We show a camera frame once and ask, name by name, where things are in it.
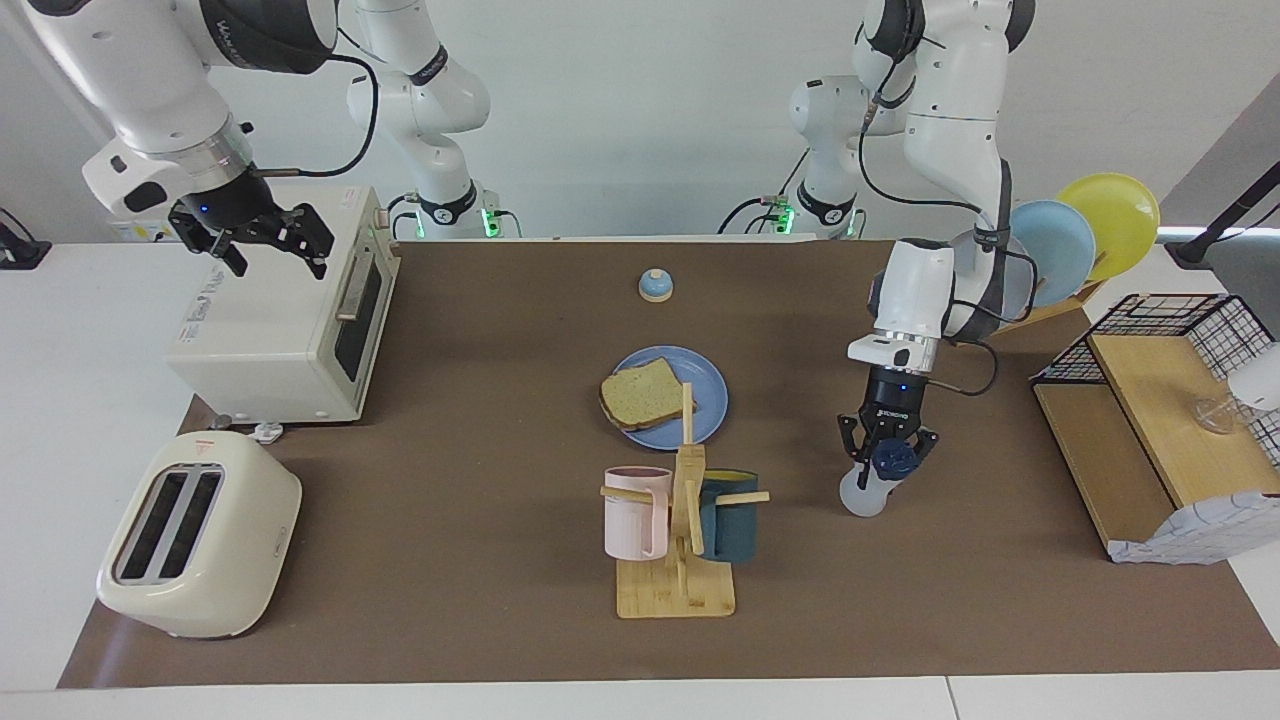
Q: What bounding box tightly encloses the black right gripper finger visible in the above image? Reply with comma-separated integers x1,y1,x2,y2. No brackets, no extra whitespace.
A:
168,205,249,278
265,203,336,281

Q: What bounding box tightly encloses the squeeze bottle with blue cap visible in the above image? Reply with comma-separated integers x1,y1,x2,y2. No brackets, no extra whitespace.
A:
838,440,916,518

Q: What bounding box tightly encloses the bread slice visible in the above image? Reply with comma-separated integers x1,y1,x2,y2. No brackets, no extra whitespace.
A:
599,358,698,433

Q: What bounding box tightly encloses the blue round plate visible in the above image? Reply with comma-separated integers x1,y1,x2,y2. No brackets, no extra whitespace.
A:
606,345,730,451

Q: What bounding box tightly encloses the pale grey plate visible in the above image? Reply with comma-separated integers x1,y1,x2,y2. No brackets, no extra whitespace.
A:
985,250,1036,331

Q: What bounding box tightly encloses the wooden plate rack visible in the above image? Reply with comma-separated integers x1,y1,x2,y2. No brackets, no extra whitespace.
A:
985,282,1106,336

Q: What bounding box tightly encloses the light blue plate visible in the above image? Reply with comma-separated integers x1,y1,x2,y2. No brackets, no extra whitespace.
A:
1008,200,1098,309

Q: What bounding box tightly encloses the yellow plate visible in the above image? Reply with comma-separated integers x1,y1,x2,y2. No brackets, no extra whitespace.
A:
1055,172,1161,283

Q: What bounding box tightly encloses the white toaster oven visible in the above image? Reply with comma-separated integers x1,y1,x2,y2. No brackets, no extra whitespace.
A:
165,185,403,426

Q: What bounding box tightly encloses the dark teal mug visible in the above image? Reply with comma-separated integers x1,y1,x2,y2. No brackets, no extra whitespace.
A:
697,469,761,562

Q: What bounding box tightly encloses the wooden mug tree stand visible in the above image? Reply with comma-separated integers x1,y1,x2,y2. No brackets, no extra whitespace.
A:
600,382,772,620

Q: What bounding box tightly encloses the pink mug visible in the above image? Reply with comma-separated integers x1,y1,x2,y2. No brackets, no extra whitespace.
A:
603,466,673,562

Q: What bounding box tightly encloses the white blue patterned paper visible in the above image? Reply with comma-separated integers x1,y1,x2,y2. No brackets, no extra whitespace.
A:
1108,490,1280,567

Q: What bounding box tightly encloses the clear glass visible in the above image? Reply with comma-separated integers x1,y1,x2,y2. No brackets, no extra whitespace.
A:
1190,395,1246,436

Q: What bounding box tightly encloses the cream two-slot toaster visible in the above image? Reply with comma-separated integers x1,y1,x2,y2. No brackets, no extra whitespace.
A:
96,430,303,641

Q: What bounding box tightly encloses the brown table mat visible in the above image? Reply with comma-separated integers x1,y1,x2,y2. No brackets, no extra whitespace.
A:
57,240,1280,691

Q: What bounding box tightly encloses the black stand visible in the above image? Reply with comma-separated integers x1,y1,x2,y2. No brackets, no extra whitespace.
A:
1165,165,1280,269

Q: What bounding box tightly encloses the white rounded object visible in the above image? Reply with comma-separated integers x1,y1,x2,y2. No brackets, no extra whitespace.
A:
1228,342,1280,413

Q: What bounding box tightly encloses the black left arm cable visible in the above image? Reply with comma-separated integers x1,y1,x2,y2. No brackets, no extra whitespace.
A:
855,20,1041,396

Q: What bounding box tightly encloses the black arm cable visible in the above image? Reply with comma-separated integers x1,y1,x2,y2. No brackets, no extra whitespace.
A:
855,20,1041,396
250,50,381,181

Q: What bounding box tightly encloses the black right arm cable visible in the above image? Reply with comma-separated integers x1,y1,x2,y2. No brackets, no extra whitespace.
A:
250,50,381,181

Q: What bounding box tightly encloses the black device with cable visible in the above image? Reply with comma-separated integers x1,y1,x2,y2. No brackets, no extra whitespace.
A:
0,208,53,271

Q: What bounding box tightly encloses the white toaster power cord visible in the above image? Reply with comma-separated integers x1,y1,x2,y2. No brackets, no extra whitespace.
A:
210,413,288,446

